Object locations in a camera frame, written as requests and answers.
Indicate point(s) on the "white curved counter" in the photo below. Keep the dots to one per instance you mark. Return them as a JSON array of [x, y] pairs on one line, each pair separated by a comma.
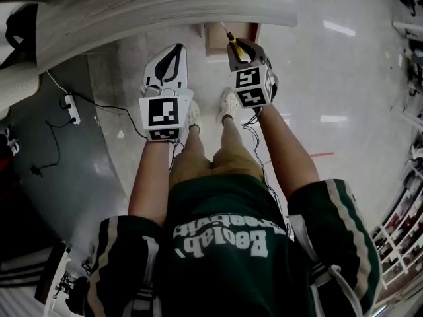
[[16, 88]]

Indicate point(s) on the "black clamp tool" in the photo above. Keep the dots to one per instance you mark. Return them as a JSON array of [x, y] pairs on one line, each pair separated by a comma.
[[66, 289]]

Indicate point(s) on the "person's right leg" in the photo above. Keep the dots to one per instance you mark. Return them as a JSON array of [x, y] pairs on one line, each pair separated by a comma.
[[231, 144]]

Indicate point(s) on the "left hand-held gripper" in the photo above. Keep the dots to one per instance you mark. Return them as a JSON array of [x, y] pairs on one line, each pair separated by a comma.
[[162, 111]]

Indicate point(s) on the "wooden drawer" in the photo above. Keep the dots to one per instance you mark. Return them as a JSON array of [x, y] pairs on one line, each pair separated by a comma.
[[215, 40]]

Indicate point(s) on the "tan shorts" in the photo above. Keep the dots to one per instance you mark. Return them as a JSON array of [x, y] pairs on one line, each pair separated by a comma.
[[231, 167]]

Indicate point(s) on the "person's right forearm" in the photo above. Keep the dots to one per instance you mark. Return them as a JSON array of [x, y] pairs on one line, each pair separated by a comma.
[[291, 157]]

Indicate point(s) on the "person's left forearm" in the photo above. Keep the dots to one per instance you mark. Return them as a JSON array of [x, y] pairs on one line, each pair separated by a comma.
[[148, 183]]

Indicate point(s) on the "white shelf rack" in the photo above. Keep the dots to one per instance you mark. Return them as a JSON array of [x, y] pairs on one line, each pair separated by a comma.
[[400, 233]]

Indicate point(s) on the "person's right beige shoe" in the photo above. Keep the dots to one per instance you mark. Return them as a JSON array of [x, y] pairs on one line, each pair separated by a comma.
[[228, 106]]

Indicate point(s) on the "person's left leg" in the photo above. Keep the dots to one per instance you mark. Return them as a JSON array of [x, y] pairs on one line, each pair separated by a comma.
[[191, 150]]

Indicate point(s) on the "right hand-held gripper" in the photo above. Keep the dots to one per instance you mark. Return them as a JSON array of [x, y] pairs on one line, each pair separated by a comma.
[[252, 84]]

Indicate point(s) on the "light wood grain desk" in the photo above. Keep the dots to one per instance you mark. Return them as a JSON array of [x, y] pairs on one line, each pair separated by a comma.
[[132, 15]]

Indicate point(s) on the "dark green shirt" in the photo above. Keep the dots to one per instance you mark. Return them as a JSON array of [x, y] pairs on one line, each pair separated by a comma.
[[228, 269]]

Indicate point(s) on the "white power strip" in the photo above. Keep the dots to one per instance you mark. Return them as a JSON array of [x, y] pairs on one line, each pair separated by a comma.
[[72, 109]]

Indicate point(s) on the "person's leg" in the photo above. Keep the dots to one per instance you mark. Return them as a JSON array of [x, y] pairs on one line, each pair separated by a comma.
[[231, 144], [191, 150]]

